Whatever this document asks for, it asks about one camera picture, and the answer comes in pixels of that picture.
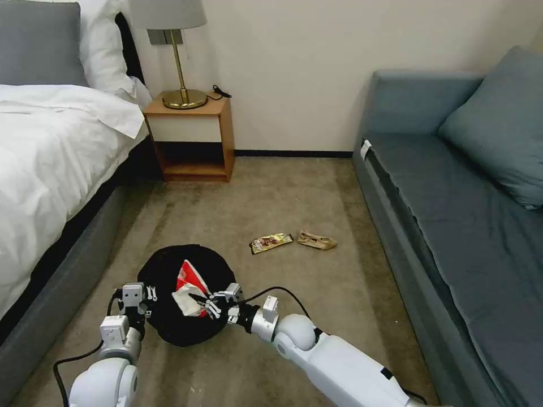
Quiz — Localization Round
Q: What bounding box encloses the black baseboard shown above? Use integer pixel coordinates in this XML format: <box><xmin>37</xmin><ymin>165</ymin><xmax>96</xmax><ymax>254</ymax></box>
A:
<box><xmin>234</xmin><ymin>149</ymin><xmax>355</xmax><ymax>158</ymax></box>

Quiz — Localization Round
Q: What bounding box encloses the brown snack wrapper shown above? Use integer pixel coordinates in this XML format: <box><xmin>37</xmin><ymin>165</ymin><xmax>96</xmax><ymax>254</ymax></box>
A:
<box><xmin>249</xmin><ymin>232</ymin><xmax>295</xmax><ymax>256</ymax></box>

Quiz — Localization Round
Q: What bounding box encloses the grey bed frame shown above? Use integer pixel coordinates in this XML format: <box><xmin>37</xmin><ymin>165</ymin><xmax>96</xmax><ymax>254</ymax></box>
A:
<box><xmin>0</xmin><ymin>135</ymin><xmax>164</xmax><ymax>370</ymax></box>

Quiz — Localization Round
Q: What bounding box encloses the wooden nightstand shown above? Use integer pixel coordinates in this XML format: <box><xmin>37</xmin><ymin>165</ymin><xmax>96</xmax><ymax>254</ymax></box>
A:
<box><xmin>142</xmin><ymin>90</ymin><xmax>236</xmax><ymax>184</ymax></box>

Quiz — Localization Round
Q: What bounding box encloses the black lamp cord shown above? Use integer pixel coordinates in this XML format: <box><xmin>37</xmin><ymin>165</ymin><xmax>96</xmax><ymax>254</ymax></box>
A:
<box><xmin>206</xmin><ymin>84</ymin><xmax>232</xmax><ymax>102</ymax></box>

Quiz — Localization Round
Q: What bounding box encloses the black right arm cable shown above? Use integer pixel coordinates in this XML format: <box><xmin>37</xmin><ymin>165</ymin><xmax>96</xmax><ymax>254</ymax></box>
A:
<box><xmin>239</xmin><ymin>286</ymin><xmax>320</xmax><ymax>340</ymax></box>

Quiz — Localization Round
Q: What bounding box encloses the grey pillow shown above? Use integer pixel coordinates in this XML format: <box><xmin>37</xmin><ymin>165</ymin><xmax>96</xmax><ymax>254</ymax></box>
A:
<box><xmin>0</xmin><ymin>0</ymin><xmax>88</xmax><ymax>88</ymax></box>

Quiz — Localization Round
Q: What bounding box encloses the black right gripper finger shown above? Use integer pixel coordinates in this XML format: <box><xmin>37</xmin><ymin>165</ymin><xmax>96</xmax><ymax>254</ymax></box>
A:
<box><xmin>188</xmin><ymin>289</ymin><xmax>230</xmax><ymax>304</ymax></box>
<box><xmin>196</xmin><ymin>299</ymin><xmax>223</xmax><ymax>320</ymax></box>

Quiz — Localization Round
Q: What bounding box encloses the red and white snack bag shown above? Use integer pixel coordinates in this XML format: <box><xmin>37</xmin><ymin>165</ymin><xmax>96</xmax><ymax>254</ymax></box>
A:
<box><xmin>170</xmin><ymin>259</ymin><xmax>214</xmax><ymax>319</ymax></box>

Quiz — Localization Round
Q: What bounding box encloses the brass lamp with grey shade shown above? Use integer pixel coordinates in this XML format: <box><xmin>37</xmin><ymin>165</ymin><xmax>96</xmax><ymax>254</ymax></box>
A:
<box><xmin>128</xmin><ymin>0</ymin><xmax>209</xmax><ymax>111</ymax></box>

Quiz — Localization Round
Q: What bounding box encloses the white pillow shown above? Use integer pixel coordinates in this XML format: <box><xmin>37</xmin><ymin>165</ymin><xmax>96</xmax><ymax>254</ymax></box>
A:
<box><xmin>77</xmin><ymin>0</ymin><xmax>136</xmax><ymax>92</ymax></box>

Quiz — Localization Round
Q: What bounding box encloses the blue-grey sofa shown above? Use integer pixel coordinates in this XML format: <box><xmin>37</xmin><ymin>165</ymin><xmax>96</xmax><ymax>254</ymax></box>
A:
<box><xmin>351</xmin><ymin>70</ymin><xmax>543</xmax><ymax>407</ymax></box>

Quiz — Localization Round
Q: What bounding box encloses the white duvet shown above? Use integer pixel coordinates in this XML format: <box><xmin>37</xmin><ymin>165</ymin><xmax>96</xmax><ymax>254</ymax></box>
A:
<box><xmin>0</xmin><ymin>83</ymin><xmax>154</xmax><ymax>319</ymax></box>

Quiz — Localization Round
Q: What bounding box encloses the black headboard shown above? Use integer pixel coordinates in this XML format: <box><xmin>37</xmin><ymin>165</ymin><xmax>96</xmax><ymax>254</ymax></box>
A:
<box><xmin>115</xmin><ymin>11</ymin><xmax>148</xmax><ymax>86</ymax></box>

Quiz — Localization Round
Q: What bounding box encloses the blue-grey sofa cushion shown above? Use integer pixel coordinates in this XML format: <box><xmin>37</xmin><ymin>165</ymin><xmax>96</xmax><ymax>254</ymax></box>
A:
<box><xmin>437</xmin><ymin>45</ymin><xmax>543</xmax><ymax>210</ymax></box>

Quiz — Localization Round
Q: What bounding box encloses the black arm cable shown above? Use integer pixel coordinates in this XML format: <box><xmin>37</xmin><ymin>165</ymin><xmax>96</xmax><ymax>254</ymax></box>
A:
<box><xmin>239</xmin><ymin>286</ymin><xmax>320</xmax><ymax>340</ymax></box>
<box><xmin>52</xmin><ymin>288</ymin><xmax>124</xmax><ymax>407</ymax></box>

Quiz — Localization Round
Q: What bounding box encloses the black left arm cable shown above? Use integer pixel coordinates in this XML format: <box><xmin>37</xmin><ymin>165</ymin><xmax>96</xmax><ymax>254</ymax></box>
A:
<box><xmin>52</xmin><ymin>288</ymin><xmax>124</xmax><ymax>407</ymax></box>

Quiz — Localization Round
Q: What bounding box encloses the tan crumpled paper wrapper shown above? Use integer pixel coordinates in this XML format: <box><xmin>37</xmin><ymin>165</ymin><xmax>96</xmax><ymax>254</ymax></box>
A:
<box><xmin>296</xmin><ymin>229</ymin><xmax>339</xmax><ymax>252</ymax></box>

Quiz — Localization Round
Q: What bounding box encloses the black round trash bin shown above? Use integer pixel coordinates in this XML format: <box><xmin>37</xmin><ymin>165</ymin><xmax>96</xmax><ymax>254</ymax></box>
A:
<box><xmin>137</xmin><ymin>244</ymin><xmax>238</xmax><ymax>348</ymax></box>

